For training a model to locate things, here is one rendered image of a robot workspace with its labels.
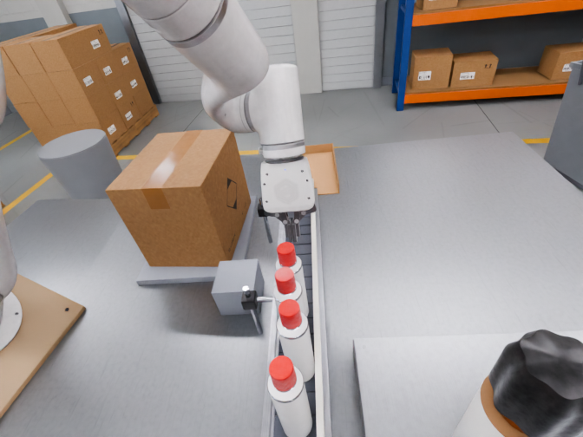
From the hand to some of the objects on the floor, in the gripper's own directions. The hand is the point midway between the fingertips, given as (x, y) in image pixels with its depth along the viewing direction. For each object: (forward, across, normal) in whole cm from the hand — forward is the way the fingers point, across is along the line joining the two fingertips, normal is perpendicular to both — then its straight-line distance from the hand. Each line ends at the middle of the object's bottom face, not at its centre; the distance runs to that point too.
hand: (292, 231), depth 68 cm
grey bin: (+43, +170, -185) cm, 255 cm away
